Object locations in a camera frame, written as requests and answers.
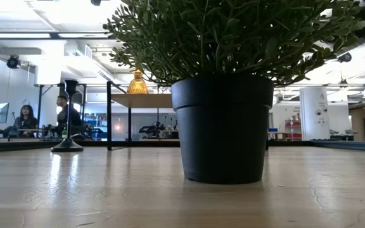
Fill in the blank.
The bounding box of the amber glass candle holder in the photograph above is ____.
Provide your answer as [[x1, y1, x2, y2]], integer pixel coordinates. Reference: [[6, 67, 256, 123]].
[[126, 70, 150, 95]]

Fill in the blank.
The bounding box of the white round pillar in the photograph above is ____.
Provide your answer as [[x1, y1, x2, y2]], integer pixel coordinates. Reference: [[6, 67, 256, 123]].
[[298, 86, 331, 141]]

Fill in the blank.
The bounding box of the black metal rack frame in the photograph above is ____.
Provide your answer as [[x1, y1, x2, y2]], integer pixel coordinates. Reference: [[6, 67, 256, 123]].
[[37, 82, 87, 129]]

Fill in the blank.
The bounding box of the red workshop cart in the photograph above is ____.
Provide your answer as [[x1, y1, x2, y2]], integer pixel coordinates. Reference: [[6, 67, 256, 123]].
[[285, 119, 303, 141]]

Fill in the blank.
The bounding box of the person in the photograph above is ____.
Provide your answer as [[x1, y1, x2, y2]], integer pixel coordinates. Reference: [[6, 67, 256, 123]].
[[13, 104, 39, 137], [55, 95, 84, 136]]

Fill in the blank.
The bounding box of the medium black candlestick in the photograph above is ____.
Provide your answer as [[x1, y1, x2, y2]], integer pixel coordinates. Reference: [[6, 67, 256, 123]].
[[51, 79, 84, 153]]

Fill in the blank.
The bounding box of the potted plant in black pot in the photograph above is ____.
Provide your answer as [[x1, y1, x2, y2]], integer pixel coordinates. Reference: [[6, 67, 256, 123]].
[[102, 0, 365, 185]]

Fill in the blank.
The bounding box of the black ceiling spotlight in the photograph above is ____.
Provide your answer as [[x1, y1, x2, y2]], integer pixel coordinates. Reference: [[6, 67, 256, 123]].
[[6, 54, 21, 70], [337, 52, 353, 63]]

